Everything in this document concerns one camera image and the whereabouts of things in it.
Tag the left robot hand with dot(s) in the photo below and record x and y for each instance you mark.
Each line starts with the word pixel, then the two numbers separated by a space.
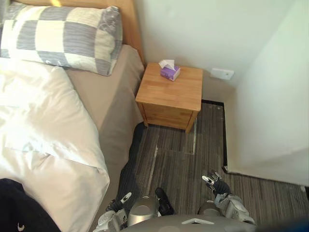
pixel 120 201

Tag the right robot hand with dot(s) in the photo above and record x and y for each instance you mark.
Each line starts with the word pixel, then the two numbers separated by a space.
pixel 220 184

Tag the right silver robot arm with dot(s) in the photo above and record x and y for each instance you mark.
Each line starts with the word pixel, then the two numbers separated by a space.
pixel 233 208

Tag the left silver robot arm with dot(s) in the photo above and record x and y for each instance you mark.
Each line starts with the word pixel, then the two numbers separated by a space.
pixel 111 220

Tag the black cloth garment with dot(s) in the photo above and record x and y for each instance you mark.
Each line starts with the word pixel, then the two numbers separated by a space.
pixel 21 207

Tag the bed with beige sheet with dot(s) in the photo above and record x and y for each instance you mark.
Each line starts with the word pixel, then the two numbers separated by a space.
pixel 116 101

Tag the silver robot body and legs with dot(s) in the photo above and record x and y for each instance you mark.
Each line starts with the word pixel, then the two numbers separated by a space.
pixel 154 213

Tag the white duvet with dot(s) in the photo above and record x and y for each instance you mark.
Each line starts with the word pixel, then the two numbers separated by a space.
pixel 46 135

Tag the wooden bedside table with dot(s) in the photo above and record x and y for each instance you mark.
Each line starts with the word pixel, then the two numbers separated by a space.
pixel 170 93

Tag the purple tissue box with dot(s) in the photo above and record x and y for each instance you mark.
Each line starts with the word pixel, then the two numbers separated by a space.
pixel 170 71

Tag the checked grey white pillow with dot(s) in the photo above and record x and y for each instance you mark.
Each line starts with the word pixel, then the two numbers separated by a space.
pixel 63 36

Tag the wooden headboard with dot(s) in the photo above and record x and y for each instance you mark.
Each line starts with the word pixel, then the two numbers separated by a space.
pixel 131 24

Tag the white wall socket plate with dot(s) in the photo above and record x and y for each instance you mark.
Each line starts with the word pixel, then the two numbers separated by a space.
pixel 222 73

